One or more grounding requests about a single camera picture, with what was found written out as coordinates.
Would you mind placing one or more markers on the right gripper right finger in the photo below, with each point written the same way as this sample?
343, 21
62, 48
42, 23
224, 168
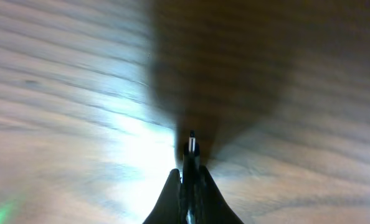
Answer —
215, 209

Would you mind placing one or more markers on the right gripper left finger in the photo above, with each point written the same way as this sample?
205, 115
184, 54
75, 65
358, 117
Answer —
167, 208

